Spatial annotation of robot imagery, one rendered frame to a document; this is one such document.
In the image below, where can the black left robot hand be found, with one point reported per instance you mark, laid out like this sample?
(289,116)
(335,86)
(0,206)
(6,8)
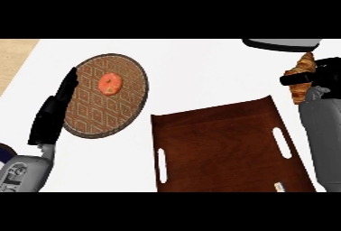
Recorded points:
(49,117)

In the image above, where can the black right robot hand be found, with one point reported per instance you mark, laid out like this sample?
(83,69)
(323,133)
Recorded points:
(326,76)

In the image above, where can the golden brown croissant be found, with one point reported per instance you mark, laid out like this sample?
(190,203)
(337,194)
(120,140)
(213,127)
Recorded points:
(303,78)

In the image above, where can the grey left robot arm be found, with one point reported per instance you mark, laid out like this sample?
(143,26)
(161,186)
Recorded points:
(24,173)

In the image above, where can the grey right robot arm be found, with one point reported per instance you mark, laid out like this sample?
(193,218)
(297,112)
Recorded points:
(323,135)

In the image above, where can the dark brown wooden tray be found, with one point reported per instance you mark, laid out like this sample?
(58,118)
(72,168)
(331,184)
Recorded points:
(226,147)

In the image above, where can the round brown woven placemat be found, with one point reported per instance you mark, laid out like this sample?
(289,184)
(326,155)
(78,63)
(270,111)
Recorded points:
(106,95)

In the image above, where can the dark blue round object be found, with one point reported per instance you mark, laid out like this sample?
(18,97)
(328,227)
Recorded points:
(4,151)

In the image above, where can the round orange cookie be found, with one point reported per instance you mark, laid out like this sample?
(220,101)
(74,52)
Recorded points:
(109,84)

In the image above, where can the pale wooden board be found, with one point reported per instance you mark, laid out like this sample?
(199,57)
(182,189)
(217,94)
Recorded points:
(13,60)

